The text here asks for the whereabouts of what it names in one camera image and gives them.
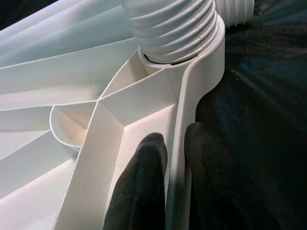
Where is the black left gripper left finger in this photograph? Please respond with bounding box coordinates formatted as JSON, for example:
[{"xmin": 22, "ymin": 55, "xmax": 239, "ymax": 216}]
[{"xmin": 102, "ymin": 133, "xmax": 168, "ymax": 230}]

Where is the black plastic cover sheet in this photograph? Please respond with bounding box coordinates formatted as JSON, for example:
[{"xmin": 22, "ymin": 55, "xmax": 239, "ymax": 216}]
[{"xmin": 0, "ymin": 0, "xmax": 307, "ymax": 230}]

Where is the white plastic table leg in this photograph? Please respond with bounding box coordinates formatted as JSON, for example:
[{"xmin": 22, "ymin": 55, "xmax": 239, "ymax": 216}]
[
  {"xmin": 215, "ymin": 0, "xmax": 255, "ymax": 28},
  {"xmin": 124, "ymin": 0, "xmax": 219, "ymax": 65}
]

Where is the white plastic children table top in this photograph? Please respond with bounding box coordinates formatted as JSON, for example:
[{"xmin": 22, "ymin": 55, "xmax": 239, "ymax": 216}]
[{"xmin": 0, "ymin": 0, "xmax": 226, "ymax": 230}]

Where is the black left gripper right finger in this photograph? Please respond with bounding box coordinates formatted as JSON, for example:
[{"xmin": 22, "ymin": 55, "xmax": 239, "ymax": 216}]
[{"xmin": 184, "ymin": 122, "xmax": 279, "ymax": 230}]

